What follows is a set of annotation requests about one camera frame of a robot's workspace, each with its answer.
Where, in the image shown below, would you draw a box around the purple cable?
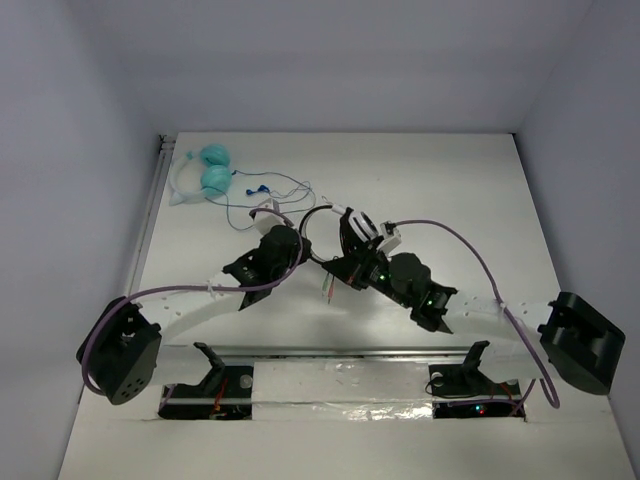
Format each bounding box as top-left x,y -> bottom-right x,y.
80,209 -> 305,399
392,218 -> 561,417

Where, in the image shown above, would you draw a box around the aluminium rail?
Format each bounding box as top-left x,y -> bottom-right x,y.
121,134 -> 177,296
164,345 -> 476,360

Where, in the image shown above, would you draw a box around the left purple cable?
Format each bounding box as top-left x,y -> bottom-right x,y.
80,209 -> 305,399

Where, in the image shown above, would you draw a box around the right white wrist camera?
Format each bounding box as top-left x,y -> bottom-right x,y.
378,221 -> 402,255

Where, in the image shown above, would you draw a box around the white black headphones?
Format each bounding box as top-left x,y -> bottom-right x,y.
298,200 -> 380,254

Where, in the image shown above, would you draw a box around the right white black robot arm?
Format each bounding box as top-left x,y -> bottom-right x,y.
322,245 -> 626,396

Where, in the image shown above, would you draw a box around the white foil-covered block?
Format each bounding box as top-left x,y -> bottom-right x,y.
251,360 -> 433,422

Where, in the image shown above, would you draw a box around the aluminium rail left side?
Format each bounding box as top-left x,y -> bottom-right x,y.
121,134 -> 177,296

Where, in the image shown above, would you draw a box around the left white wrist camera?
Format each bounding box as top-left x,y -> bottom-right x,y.
249,199 -> 293,235

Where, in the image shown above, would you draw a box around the aluminium rail front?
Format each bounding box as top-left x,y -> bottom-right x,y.
164,345 -> 476,360

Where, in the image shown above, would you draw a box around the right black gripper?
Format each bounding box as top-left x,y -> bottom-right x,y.
324,240 -> 414,309

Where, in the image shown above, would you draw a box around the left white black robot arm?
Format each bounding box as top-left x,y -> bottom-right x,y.
76,225 -> 311,405

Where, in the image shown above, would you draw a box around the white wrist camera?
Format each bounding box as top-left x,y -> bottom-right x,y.
249,199 -> 293,235
378,221 -> 402,255

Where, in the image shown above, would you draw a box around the teal white headphones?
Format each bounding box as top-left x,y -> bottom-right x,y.
168,143 -> 232,206

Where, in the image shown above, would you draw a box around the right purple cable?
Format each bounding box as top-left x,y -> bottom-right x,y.
392,218 -> 561,417

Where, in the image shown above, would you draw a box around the blue earphones with cable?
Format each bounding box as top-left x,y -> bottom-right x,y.
204,169 -> 317,232

